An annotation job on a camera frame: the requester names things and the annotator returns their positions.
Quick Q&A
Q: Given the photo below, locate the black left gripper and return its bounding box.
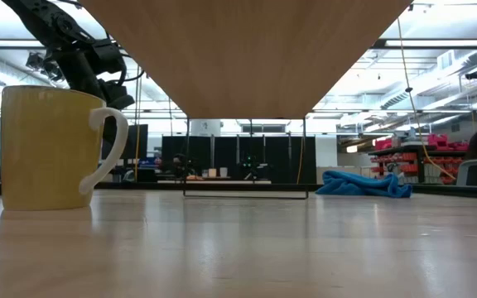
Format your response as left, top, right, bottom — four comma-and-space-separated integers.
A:
49, 38, 137, 111

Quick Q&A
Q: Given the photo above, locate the yellow mug with white handle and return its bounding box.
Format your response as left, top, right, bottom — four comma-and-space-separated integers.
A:
0, 84, 130, 212

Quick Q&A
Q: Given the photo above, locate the wooden shelf with black legs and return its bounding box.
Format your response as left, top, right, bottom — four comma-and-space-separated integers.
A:
79, 0, 413, 201

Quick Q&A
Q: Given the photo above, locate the black computer monitor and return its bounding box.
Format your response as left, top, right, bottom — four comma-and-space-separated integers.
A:
116, 123, 149, 161

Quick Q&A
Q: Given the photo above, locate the light wooden table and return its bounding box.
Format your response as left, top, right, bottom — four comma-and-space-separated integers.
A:
157, 178, 272, 186

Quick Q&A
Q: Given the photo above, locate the black robot with green light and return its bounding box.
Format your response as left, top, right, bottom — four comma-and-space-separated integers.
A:
238, 154, 271, 182

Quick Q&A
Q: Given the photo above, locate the blue cloth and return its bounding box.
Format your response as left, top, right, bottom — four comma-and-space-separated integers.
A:
315, 170, 413, 199

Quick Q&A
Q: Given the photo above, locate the rack with red bins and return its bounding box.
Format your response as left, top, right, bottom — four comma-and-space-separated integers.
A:
368, 132, 470, 185

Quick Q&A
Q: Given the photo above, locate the thin yellow hanging cable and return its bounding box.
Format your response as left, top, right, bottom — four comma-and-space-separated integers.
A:
133, 72, 142, 184

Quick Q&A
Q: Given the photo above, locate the black ceiling camera mount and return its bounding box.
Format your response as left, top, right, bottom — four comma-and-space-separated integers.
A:
25, 51, 65, 83

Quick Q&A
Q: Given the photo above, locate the black partition wall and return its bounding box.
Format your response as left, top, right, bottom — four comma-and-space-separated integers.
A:
161, 135, 318, 185

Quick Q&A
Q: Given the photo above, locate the orange hanging cable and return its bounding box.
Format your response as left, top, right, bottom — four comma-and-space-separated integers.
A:
296, 136, 306, 185

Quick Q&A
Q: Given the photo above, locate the yellow hanging cable with knot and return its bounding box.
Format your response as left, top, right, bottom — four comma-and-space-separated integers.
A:
396, 17, 457, 180

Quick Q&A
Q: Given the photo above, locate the black metal table frame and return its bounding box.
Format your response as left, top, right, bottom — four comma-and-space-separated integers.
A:
0, 180, 477, 201

